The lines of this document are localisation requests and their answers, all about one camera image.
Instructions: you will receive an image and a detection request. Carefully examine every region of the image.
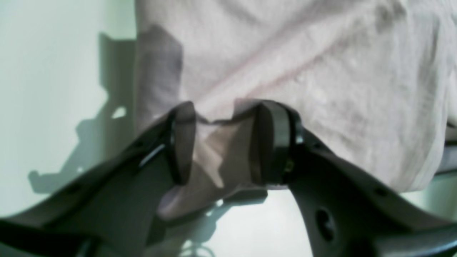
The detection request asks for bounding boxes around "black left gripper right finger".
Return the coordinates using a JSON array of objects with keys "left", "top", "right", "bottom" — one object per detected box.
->
[{"left": 250, "top": 100, "right": 457, "bottom": 257}]

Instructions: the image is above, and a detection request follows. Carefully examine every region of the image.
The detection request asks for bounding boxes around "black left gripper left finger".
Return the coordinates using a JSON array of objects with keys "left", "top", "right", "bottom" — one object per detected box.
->
[{"left": 1, "top": 101, "right": 196, "bottom": 257}]

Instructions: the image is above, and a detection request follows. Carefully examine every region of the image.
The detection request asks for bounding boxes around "mauve pink T-shirt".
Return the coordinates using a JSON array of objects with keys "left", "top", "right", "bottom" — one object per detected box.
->
[{"left": 135, "top": 0, "right": 456, "bottom": 219}]

